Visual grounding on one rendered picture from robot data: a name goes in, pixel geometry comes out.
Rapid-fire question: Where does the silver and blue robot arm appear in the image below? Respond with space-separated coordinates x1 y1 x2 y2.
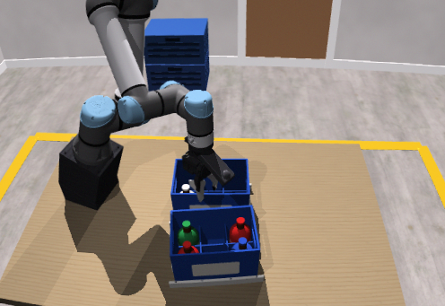
73 0 235 186

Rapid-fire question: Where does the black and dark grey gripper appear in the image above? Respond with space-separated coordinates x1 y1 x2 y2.
182 143 218 202

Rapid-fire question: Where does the green bottle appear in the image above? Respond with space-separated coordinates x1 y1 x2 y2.
177 221 200 246

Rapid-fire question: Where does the red bottle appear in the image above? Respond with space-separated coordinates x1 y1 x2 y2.
178 241 199 254
230 217 251 243

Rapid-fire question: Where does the blue crate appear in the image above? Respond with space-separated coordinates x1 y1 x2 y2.
170 205 260 281
170 159 250 210

